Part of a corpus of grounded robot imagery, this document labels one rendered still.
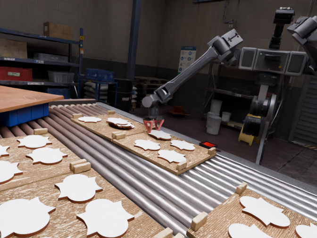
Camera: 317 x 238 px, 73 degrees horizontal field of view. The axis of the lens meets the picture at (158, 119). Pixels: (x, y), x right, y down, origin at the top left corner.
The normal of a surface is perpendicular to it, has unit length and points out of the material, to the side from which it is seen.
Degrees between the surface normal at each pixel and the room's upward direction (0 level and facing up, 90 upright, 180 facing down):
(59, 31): 88
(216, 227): 0
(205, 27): 90
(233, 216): 0
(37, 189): 0
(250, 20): 90
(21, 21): 90
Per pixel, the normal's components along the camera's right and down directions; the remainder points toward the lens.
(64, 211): 0.13, -0.96
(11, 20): 0.69, 0.26
